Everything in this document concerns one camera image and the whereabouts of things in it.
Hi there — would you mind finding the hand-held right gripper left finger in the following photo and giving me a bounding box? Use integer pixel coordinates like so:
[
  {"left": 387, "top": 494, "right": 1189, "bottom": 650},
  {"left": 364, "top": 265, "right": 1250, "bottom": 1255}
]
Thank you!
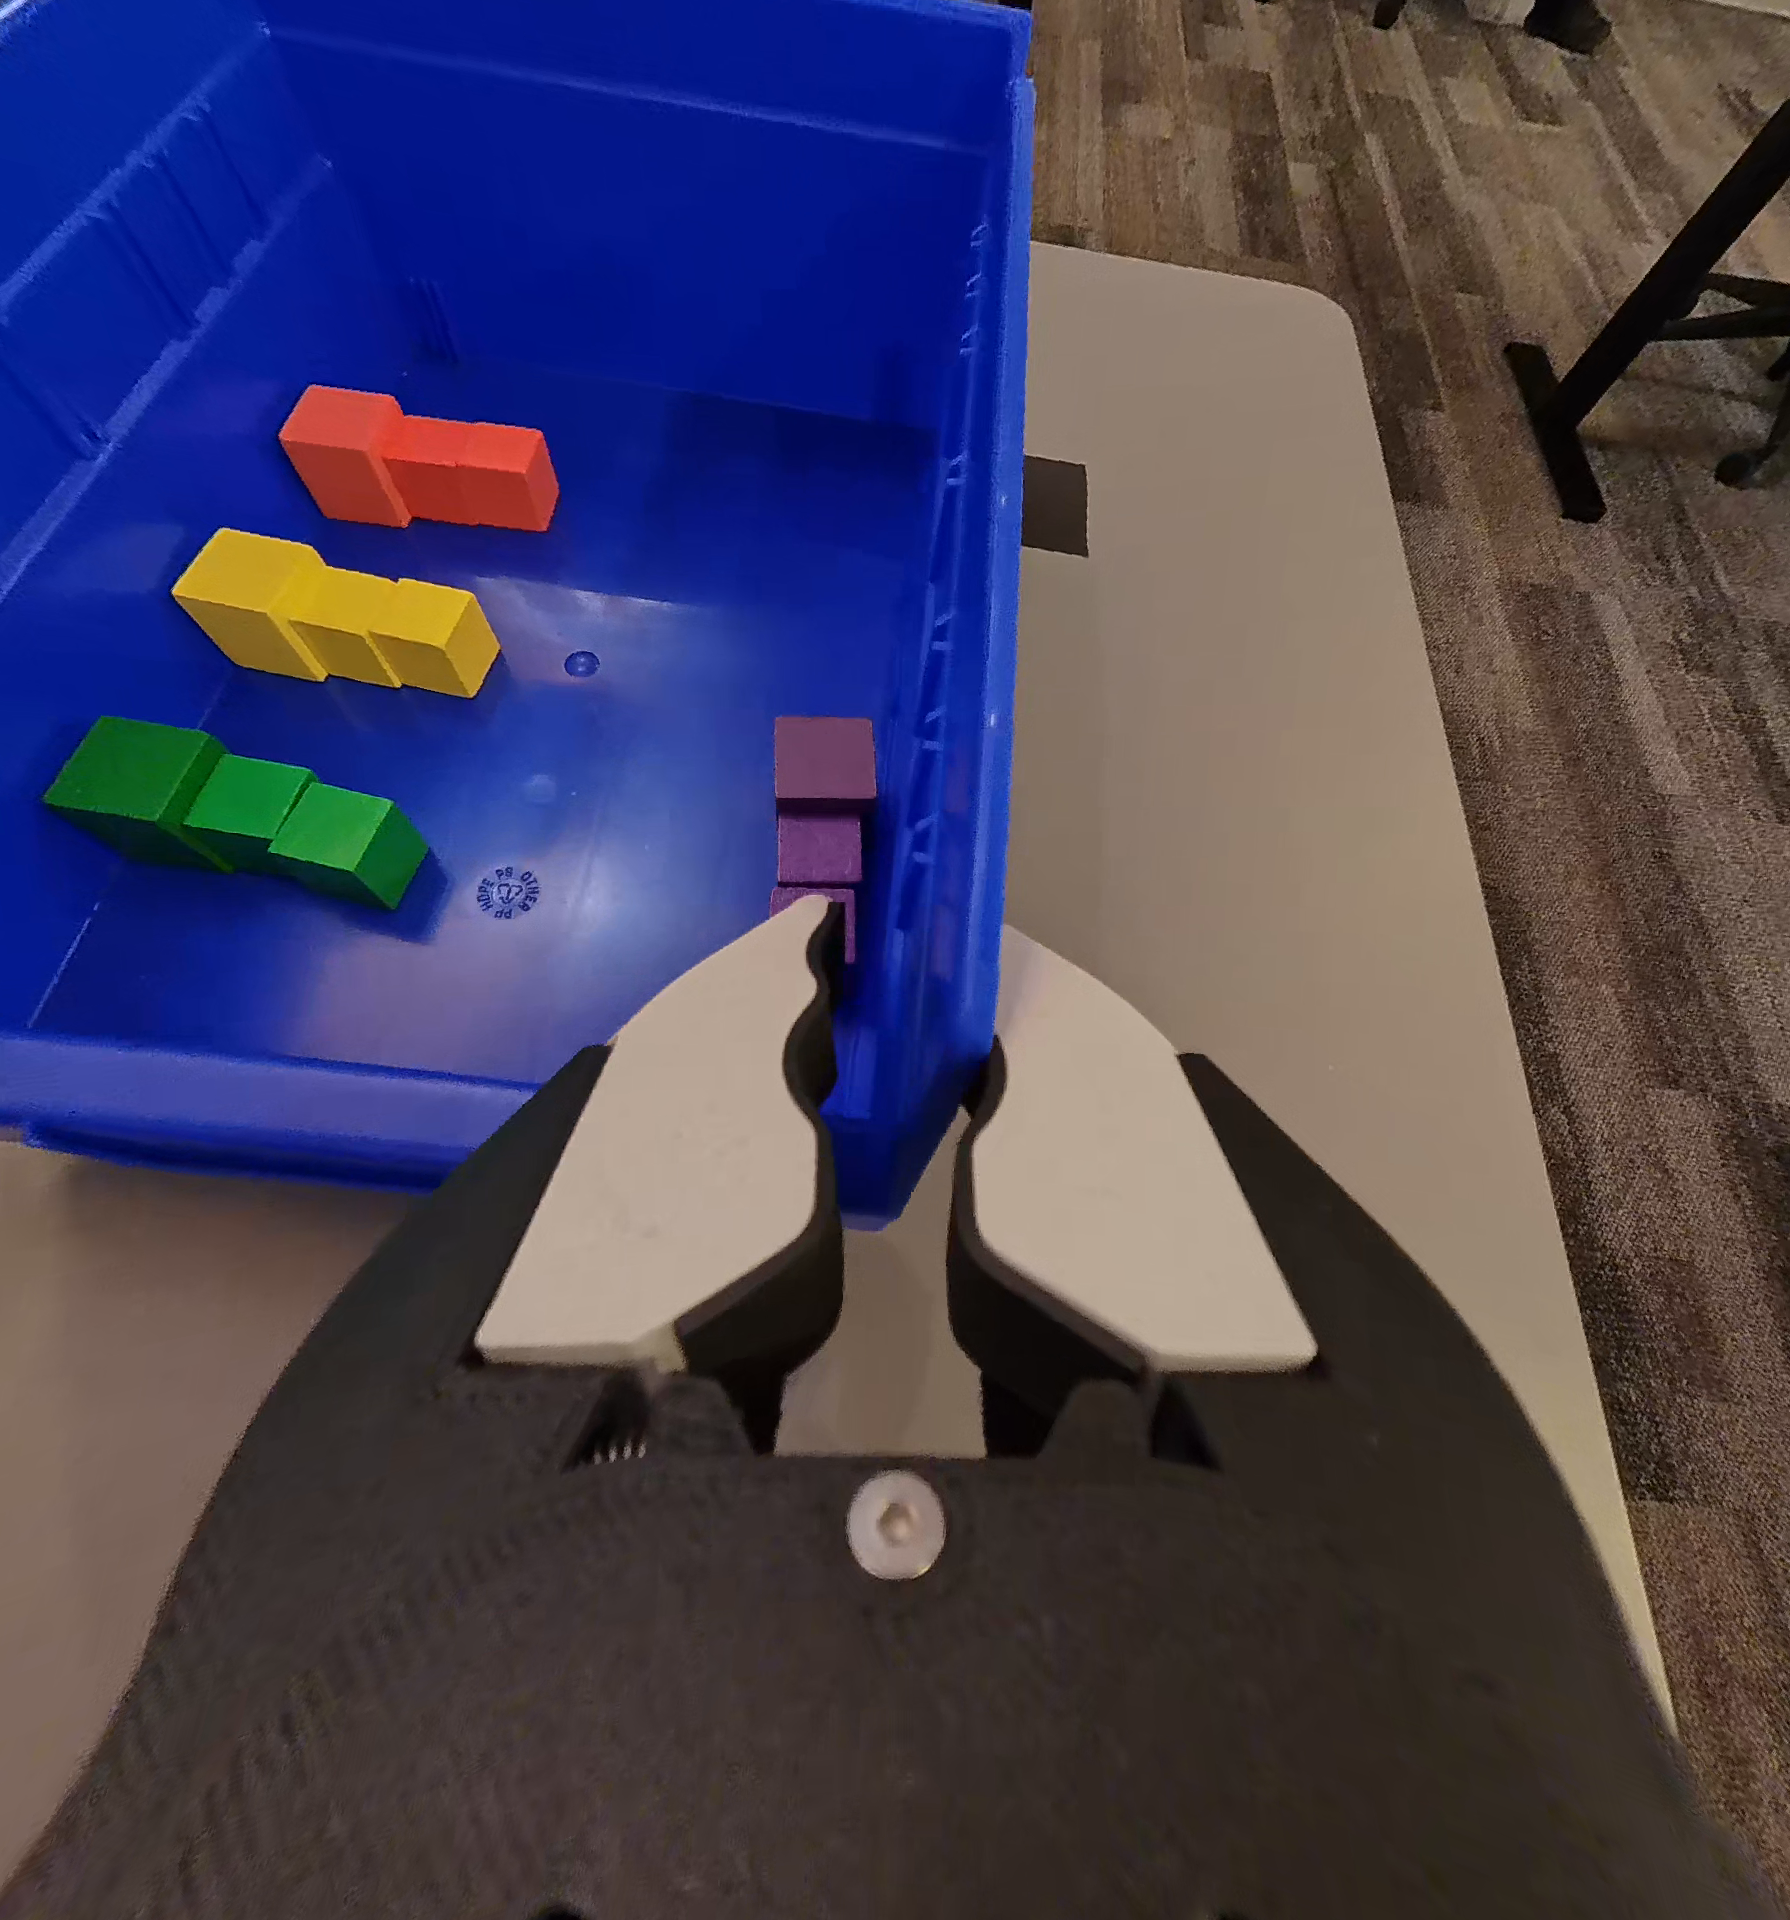
[{"left": 472, "top": 898, "right": 856, "bottom": 1374}]

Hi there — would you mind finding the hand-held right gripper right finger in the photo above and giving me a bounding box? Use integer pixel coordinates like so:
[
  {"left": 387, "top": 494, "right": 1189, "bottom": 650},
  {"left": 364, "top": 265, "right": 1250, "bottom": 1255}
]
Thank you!
[{"left": 948, "top": 926, "right": 1321, "bottom": 1374}]

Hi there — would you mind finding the green wooden cube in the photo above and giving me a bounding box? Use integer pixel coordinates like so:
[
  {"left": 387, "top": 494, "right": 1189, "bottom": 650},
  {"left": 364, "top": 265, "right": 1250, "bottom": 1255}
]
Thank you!
[
  {"left": 182, "top": 753, "right": 315, "bottom": 880},
  {"left": 44, "top": 718, "right": 226, "bottom": 873},
  {"left": 267, "top": 781, "right": 432, "bottom": 913}
]

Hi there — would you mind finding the blue plastic bin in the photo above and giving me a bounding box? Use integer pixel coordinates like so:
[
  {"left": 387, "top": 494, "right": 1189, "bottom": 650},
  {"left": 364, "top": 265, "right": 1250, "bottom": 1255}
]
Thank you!
[{"left": 0, "top": 0, "right": 1040, "bottom": 1224}]

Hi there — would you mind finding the purple wooden cube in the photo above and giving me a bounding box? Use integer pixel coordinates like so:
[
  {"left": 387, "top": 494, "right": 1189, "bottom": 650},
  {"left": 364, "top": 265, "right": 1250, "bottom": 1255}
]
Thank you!
[
  {"left": 771, "top": 715, "right": 878, "bottom": 812},
  {"left": 775, "top": 811, "right": 868, "bottom": 894},
  {"left": 770, "top": 885, "right": 860, "bottom": 964}
]

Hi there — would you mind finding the black desk frame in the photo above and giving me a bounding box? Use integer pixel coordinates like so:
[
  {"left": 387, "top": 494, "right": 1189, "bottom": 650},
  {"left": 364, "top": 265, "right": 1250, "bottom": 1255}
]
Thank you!
[{"left": 1506, "top": 0, "right": 1790, "bottom": 525}]

